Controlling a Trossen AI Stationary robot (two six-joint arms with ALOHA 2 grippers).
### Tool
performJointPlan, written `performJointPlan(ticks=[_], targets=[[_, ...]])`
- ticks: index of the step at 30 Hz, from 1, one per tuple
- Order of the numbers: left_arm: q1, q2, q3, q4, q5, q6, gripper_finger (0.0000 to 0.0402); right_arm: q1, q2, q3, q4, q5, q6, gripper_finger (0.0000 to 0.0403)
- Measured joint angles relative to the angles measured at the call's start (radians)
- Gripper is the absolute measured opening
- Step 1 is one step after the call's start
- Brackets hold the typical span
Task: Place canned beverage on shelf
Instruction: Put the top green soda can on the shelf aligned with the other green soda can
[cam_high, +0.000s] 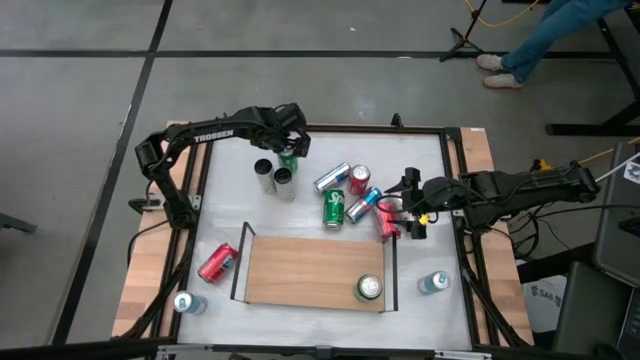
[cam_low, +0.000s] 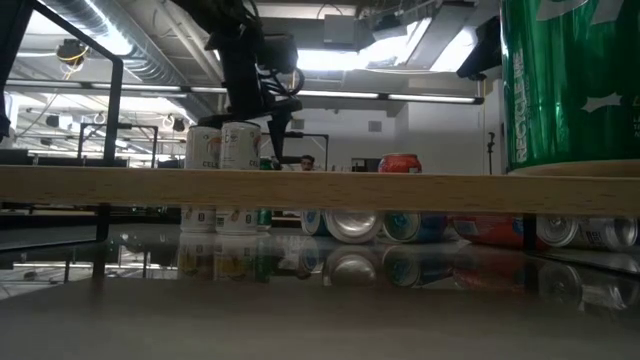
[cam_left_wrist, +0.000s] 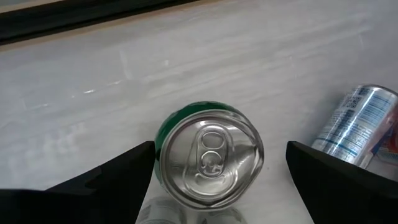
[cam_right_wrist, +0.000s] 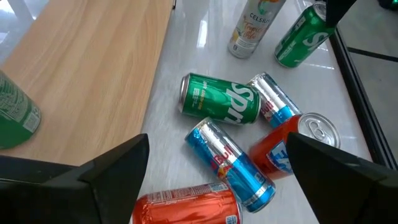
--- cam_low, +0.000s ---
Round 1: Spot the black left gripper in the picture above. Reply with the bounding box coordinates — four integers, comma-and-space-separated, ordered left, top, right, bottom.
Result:
197, 47, 305, 170

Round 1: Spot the grey ceiling box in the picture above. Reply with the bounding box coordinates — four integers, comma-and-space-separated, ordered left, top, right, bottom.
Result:
322, 13, 358, 47

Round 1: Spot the long ceiling light bar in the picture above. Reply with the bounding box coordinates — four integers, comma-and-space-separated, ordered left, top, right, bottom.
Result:
0, 78, 229, 97
294, 88, 485, 105

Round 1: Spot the black tripod stand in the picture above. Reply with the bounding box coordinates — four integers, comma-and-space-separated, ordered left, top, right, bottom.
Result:
485, 131, 497, 175

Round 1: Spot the black metal frame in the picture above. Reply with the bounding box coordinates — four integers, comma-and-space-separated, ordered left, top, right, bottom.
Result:
77, 123, 160, 162
259, 132, 331, 172

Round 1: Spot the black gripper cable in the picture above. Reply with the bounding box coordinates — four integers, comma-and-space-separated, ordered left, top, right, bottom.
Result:
257, 62, 307, 100

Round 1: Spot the wooden shelf with black frame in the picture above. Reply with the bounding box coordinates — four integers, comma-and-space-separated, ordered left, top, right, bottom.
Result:
0, 0, 640, 254

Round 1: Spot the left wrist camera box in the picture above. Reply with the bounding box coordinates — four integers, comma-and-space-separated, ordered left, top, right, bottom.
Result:
263, 32, 300, 75

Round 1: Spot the silver air duct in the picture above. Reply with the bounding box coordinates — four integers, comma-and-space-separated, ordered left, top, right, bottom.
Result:
42, 0, 226, 126

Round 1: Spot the yellow cable reel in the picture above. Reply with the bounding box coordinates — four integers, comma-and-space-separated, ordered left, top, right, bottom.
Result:
55, 38, 90, 66

